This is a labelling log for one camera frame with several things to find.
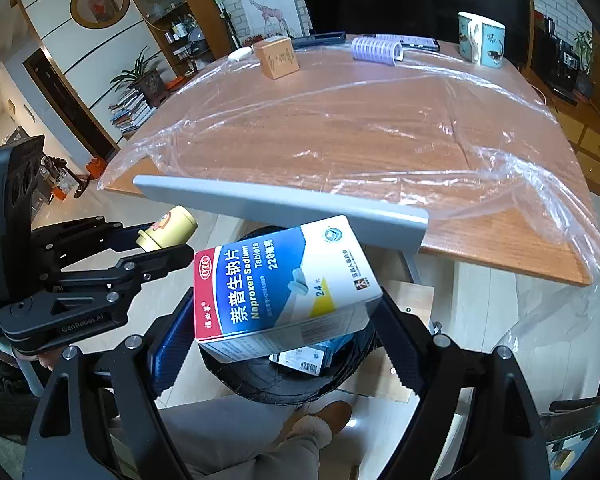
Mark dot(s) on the round wall plaque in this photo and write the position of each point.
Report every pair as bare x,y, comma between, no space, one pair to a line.
100,4

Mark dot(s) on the smartphone with lit screen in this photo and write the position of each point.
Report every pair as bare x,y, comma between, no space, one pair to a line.
422,44

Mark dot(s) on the giraffe picture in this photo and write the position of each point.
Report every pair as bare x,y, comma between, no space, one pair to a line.
272,12

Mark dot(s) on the potted plant in dark pot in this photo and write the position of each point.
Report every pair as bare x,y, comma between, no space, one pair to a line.
147,82

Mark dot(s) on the blue white medicine box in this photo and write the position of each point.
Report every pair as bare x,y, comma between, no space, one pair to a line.
280,285

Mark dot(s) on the small white case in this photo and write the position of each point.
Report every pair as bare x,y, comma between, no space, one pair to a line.
240,53

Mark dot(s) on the small brown cardboard box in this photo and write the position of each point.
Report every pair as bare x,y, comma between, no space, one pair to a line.
277,59

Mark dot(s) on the clear plastic bag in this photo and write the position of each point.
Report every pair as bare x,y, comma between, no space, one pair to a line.
550,310

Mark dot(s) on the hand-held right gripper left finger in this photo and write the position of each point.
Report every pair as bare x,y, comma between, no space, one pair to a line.
172,345

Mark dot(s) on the small yellow bottle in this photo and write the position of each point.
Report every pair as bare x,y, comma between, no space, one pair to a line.
172,225

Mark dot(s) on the black coffee machine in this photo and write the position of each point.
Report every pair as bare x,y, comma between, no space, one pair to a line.
565,67

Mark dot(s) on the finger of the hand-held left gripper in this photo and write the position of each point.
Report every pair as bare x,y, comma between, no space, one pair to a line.
150,262
90,237

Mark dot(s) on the wooden glass display cabinet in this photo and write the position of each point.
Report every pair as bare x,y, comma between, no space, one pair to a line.
175,15

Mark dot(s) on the person's left hand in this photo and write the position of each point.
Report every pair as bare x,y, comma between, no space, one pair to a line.
46,361

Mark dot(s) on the small leafy potted plant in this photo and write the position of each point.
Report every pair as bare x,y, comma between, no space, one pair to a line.
586,60

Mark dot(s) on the black trash bin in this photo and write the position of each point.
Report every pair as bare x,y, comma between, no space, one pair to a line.
280,385

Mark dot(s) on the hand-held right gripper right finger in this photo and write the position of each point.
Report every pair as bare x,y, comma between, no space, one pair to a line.
400,350

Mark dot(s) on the patterned teal mug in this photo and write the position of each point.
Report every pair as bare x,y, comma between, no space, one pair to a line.
482,42

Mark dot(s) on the grey chair backrest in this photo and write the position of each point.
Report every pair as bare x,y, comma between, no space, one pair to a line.
280,205

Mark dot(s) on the wooden television cabinet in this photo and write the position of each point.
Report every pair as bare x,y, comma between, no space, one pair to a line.
585,135

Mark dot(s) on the stack of books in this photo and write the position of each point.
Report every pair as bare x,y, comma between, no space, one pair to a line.
130,112

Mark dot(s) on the person's leg in grey trousers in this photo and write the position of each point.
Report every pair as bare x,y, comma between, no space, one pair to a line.
230,440

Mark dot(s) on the brown fluffy slipper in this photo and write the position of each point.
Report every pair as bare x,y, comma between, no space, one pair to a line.
330,417

